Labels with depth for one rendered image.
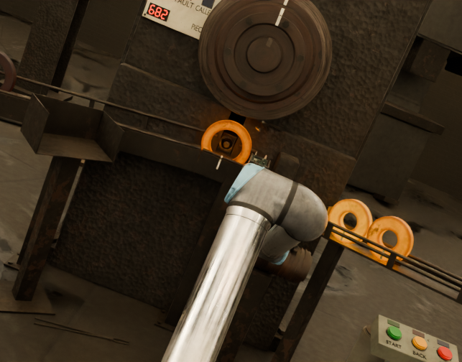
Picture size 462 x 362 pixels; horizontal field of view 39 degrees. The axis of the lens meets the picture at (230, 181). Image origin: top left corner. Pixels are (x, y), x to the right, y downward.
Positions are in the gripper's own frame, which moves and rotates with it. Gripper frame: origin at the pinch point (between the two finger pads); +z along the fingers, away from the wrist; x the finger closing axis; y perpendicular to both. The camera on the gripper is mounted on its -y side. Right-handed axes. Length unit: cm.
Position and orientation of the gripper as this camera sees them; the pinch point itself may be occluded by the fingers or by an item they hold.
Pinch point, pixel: (257, 161)
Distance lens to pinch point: 239.4
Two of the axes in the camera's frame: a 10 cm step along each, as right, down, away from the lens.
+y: 3.4, -7.7, -5.4
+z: 1.7, -5.1, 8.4
